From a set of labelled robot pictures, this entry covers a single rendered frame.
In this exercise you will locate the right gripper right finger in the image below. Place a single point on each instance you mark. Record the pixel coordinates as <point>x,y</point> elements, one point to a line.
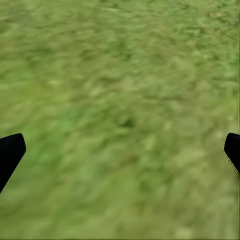
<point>232,149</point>

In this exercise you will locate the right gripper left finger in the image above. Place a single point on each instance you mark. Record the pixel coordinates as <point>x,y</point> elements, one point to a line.
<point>12,149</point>

